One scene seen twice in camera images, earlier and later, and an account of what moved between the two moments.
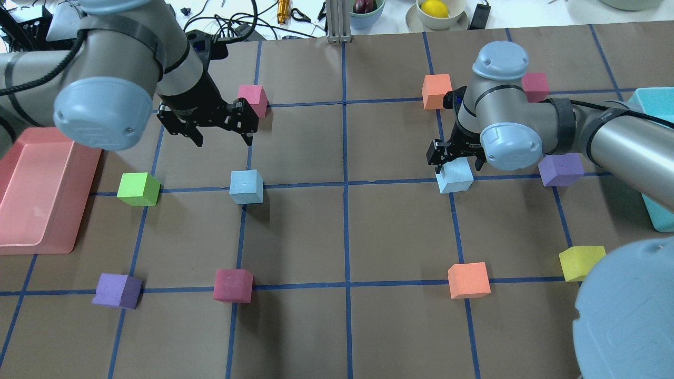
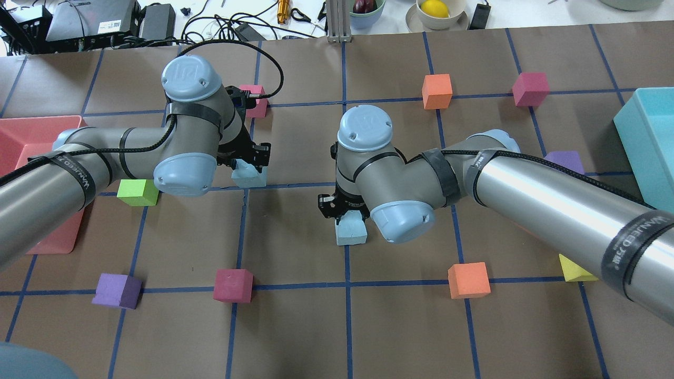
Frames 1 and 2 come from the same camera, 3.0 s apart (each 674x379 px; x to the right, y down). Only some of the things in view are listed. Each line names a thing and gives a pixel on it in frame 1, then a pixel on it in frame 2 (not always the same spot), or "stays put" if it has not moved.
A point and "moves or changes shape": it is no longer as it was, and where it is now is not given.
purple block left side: (118, 290) stays put
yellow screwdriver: (284, 10) stays put
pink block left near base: (233, 286) stays put
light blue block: (455, 176) moves or changes shape
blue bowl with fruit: (364, 13) stays put
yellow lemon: (435, 8) stays put
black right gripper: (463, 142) -> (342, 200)
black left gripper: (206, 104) -> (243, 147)
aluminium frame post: (338, 21) stays put
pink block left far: (256, 96) stays put
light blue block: (246, 186) moves or changes shape
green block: (139, 189) stays put
